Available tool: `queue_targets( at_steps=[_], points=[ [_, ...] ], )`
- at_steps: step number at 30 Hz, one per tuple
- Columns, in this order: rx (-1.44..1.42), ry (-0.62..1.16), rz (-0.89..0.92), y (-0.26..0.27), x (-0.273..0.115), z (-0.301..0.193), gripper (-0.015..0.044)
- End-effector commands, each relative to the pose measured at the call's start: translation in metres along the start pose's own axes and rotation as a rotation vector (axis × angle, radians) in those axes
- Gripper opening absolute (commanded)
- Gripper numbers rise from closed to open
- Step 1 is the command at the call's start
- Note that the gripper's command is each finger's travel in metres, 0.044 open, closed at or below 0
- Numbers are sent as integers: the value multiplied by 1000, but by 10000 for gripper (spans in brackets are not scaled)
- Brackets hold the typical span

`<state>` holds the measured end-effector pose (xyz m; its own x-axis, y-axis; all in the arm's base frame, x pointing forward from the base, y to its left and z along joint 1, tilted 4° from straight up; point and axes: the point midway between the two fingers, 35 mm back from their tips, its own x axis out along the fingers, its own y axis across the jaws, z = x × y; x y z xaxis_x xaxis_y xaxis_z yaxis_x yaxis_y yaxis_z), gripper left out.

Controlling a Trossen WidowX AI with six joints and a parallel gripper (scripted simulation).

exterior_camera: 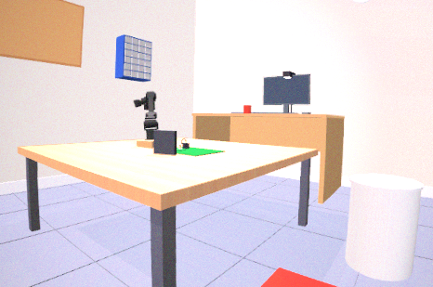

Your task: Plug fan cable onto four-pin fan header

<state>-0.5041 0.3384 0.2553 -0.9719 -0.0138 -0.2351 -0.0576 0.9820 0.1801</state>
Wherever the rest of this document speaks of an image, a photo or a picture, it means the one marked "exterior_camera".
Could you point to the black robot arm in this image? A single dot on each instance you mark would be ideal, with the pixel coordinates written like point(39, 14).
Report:
point(151, 115)

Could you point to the green circuit board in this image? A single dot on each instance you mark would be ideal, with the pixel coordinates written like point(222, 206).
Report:
point(196, 151)

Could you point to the black fan cable with plug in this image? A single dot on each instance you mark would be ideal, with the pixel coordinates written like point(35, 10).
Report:
point(185, 145)

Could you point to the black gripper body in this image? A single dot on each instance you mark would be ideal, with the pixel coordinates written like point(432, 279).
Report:
point(137, 102)

